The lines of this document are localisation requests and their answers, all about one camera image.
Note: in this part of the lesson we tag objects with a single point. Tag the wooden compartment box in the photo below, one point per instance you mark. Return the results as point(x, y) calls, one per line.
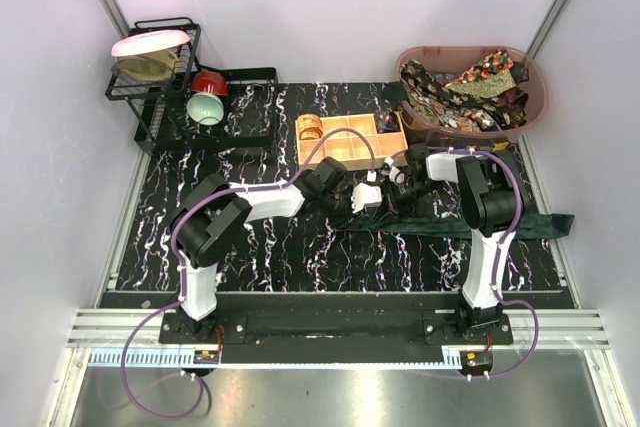
point(350, 140)

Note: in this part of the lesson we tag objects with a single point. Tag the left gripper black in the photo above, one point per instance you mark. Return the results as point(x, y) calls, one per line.
point(347, 194)

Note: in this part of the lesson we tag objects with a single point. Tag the red bowl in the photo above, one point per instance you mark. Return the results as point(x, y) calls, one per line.
point(210, 82)

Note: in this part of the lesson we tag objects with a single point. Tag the black wire dish rack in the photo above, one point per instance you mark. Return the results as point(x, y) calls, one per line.
point(170, 87)

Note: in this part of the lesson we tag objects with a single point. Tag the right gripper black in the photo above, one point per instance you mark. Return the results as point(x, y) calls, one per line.
point(395, 204)

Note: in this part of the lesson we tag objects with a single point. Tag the pink plate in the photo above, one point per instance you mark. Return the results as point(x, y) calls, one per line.
point(149, 42)

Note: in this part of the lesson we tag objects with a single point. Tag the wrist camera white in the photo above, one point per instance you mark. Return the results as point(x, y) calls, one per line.
point(365, 196)
point(391, 172)

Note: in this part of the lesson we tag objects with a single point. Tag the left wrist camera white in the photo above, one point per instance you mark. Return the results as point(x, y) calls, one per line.
point(365, 196)

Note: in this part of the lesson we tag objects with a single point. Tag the light green bowl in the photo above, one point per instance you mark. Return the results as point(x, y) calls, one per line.
point(205, 109)

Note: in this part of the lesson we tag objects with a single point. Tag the rolled orange tie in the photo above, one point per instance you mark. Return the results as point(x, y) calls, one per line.
point(310, 127)

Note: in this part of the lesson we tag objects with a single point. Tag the rolled dark patterned tie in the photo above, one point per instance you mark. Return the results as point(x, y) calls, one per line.
point(386, 122)

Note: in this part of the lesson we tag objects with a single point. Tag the pile of patterned ties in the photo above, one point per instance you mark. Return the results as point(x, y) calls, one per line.
point(485, 97)

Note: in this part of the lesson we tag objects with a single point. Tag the aluminium rail frame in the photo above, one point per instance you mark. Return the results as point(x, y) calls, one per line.
point(396, 341)

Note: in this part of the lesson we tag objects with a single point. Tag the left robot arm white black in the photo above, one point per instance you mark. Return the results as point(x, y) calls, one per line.
point(207, 223)

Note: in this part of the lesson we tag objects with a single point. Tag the brown plastic basket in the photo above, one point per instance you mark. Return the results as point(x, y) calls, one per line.
point(454, 60)

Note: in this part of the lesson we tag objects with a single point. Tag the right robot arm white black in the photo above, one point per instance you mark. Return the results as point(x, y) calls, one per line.
point(492, 202)

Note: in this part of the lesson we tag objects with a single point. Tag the blue yellow small box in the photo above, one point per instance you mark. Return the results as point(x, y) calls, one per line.
point(492, 147)

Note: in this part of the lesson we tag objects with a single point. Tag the black marble pattern mat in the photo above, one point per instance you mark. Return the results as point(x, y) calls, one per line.
point(274, 255)

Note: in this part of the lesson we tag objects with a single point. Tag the beige plate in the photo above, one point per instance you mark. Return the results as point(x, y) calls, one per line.
point(154, 66)

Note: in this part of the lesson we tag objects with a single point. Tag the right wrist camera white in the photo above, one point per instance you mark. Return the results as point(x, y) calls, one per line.
point(391, 172)

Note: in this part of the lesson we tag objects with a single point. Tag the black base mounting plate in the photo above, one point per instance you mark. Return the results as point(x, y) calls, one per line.
point(330, 319)

